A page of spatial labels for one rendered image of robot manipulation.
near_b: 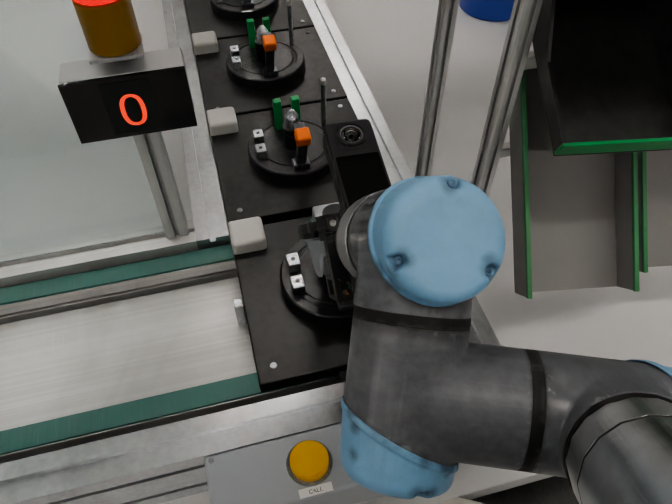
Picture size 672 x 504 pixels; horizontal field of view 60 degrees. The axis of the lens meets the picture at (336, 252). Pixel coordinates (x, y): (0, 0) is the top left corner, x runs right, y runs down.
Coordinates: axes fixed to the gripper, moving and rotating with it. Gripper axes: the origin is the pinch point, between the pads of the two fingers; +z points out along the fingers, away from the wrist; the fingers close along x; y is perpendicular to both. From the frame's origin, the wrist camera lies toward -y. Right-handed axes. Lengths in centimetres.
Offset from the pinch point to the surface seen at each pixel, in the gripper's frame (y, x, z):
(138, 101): -15.8, -18.0, -4.3
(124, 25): -21.5, -17.3, -9.6
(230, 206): -5.2, -11.0, 18.5
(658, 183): 3.0, 40.7, -1.2
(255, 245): 0.8, -8.9, 11.6
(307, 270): 5.1, -3.4, 6.6
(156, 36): -50, -19, 73
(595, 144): -2.4, 23.1, -15.8
